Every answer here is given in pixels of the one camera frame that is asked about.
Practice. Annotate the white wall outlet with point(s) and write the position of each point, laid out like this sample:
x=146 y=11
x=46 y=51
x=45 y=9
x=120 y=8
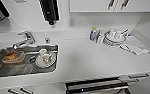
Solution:
x=71 y=22

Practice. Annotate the stainless steel dishwasher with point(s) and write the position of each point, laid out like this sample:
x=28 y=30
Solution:
x=97 y=85

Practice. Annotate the black wall soap dispenser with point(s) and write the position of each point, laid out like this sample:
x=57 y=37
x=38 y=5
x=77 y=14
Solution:
x=49 y=10

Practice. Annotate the chrome sink faucet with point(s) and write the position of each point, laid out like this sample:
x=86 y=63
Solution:
x=24 y=39

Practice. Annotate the white plate with cup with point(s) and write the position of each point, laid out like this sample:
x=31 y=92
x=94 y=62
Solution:
x=45 y=58

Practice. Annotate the clear food container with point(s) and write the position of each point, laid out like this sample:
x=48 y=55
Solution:
x=13 y=57

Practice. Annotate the small chrome sink knob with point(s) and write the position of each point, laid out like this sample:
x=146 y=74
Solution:
x=47 y=40

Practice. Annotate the white drawer unit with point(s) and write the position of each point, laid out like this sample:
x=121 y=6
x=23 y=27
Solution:
x=137 y=77

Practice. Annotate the white two-door sink cabinet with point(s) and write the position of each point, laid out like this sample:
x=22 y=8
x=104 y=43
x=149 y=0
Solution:
x=21 y=90

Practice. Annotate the blue dish soap bottle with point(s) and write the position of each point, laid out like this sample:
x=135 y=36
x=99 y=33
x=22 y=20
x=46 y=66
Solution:
x=92 y=34

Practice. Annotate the white wall cabinet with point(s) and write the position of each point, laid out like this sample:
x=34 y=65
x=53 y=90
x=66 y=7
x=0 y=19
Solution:
x=114 y=5

